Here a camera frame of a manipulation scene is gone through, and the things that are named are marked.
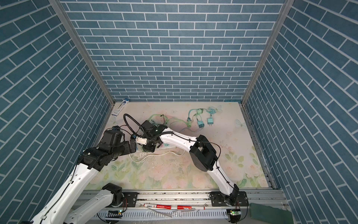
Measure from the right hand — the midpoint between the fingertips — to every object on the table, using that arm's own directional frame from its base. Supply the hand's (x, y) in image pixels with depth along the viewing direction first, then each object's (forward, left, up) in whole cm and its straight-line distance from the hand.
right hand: (144, 145), depth 86 cm
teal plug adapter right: (+27, -43, -6) cm, 51 cm away
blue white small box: (+41, +32, -6) cm, 53 cm away
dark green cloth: (-28, -72, -9) cm, 78 cm away
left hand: (-5, +4, +10) cm, 12 cm away
